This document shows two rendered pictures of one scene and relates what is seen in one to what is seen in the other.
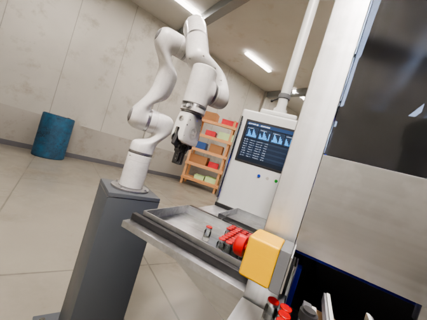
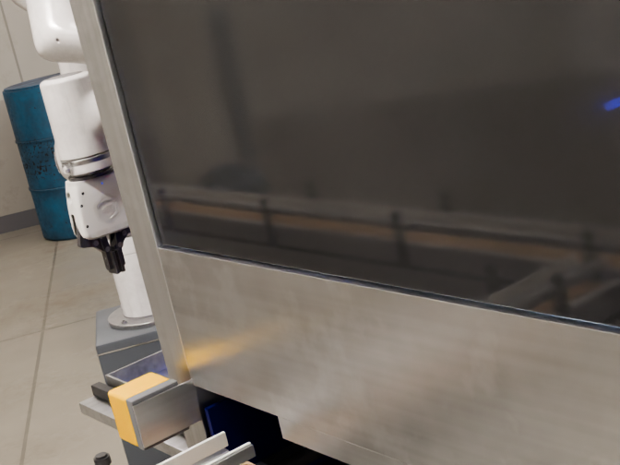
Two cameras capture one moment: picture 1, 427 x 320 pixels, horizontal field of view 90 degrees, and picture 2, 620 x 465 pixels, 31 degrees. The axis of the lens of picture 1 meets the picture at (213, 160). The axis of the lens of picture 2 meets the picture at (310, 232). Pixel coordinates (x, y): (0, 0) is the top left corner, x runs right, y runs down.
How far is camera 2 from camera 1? 1.36 m
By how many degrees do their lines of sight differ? 32
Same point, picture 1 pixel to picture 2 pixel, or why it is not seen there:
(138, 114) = not seen: hidden behind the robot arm
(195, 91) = (63, 140)
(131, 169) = (124, 276)
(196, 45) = (37, 24)
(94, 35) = not seen: outside the picture
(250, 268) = (122, 429)
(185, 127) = (81, 212)
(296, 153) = (140, 252)
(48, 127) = (41, 137)
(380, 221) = (221, 326)
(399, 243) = (240, 348)
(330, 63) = (107, 110)
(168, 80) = not seen: hidden behind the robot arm
